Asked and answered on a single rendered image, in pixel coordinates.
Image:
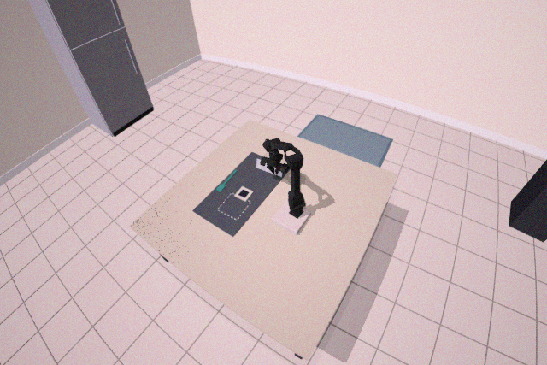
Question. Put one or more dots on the white square tile with dark center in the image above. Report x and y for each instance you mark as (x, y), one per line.
(243, 194)

